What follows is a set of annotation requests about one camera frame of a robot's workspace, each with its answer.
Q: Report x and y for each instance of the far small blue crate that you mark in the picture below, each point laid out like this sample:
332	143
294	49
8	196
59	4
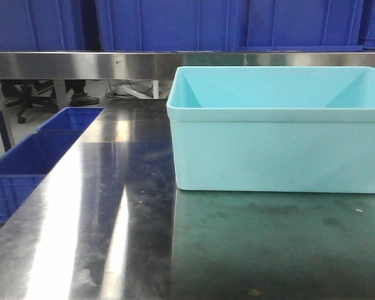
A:
70	120

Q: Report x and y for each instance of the light blue plastic bin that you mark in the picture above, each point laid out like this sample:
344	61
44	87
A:
308	129

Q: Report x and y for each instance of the small blue crate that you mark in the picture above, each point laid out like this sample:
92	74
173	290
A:
70	120
25	165

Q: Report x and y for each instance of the large blue crate centre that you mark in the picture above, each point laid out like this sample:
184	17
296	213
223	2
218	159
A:
169	26

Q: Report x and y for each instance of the stainless steel shelf rail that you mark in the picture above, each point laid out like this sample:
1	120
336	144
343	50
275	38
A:
157	65

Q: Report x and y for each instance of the large blue crate left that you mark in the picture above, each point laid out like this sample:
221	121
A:
41	26

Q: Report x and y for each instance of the black office chair base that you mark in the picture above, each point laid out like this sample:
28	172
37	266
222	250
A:
27	93

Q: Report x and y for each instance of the black shoe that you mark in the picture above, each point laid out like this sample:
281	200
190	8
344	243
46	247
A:
83	99

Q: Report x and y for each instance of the near small blue crate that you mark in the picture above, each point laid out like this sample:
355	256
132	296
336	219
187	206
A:
25	165

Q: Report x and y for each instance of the large blue crate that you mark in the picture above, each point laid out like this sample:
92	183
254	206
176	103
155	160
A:
301	26
169	26
41	26

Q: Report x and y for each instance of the large blue crate right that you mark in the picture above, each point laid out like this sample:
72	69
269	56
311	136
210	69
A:
301	26

